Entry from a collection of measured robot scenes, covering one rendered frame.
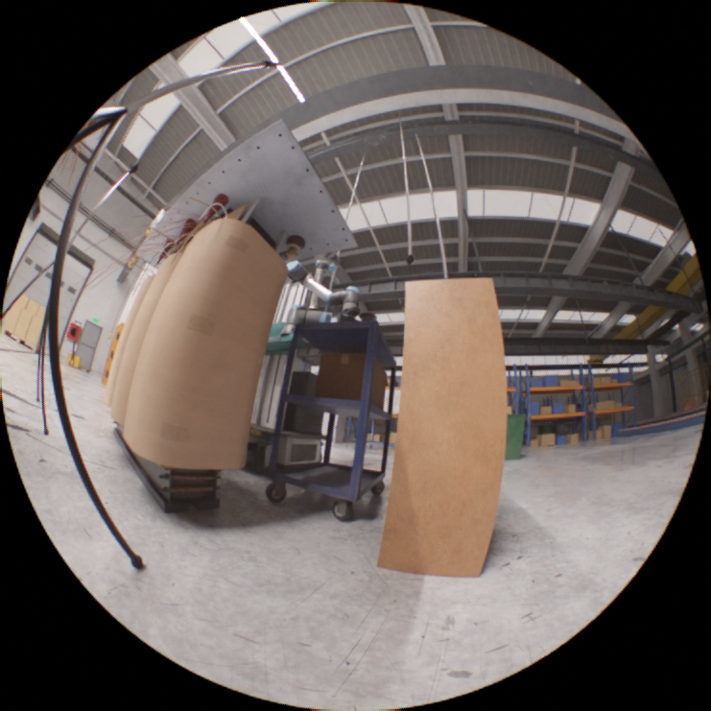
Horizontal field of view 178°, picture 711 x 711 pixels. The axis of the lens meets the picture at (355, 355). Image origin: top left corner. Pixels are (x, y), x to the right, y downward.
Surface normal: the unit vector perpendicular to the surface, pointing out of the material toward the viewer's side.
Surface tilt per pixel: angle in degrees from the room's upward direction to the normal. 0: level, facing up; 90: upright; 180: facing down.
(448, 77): 180
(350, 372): 90
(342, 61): 174
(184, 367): 90
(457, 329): 90
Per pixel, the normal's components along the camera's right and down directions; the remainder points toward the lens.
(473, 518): -0.37, -0.33
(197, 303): 0.53, -0.21
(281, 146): -0.12, 0.94
